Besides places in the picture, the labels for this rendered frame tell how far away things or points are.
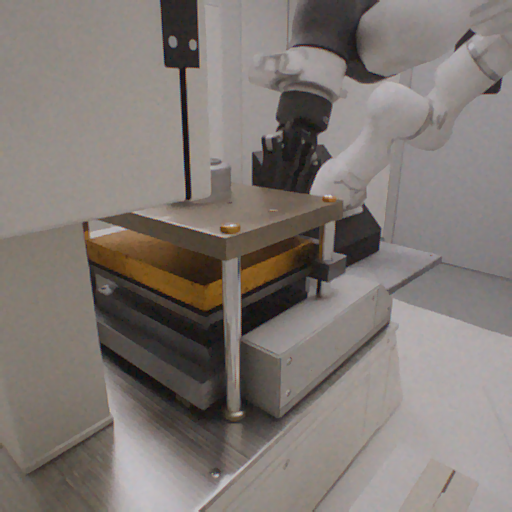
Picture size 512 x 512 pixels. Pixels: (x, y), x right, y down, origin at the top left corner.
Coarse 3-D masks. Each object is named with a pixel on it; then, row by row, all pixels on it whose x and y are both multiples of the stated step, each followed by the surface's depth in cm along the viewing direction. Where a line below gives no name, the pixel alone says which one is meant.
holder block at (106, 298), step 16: (112, 304) 48; (128, 304) 46; (288, 304) 47; (128, 320) 46; (144, 320) 44; (160, 320) 42; (256, 320) 43; (160, 336) 43; (176, 336) 40; (192, 336) 40; (176, 352) 41; (192, 352) 39; (208, 352) 38; (208, 368) 38
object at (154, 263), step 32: (96, 256) 47; (128, 256) 42; (160, 256) 42; (192, 256) 42; (256, 256) 42; (288, 256) 44; (128, 288) 44; (160, 288) 40; (192, 288) 36; (256, 288) 41
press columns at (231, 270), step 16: (320, 240) 45; (240, 256) 33; (320, 256) 45; (224, 272) 33; (240, 272) 34; (96, 288) 52; (224, 288) 34; (240, 288) 34; (320, 288) 46; (224, 304) 34; (240, 304) 35; (224, 320) 35; (240, 320) 35; (224, 336) 35; (240, 336) 36; (224, 352) 36; (240, 352) 36; (224, 368) 37; (240, 368) 37; (240, 384) 37; (240, 400) 38; (224, 416) 38; (240, 416) 38
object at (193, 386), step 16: (304, 288) 54; (96, 304) 51; (112, 320) 48; (112, 336) 46; (128, 336) 44; (144, 336) 44; (128, 352) 44; (144, 352) 42; (160, 352) 41; (144, 368) 43; (160, 368) 41; (176, 368) 39; (192, 368) 39; (176, 384) 39; (192, 384) 38; (208, 384) 37; (224, 384) 39; (192, 400) 38; (208, 400) 38
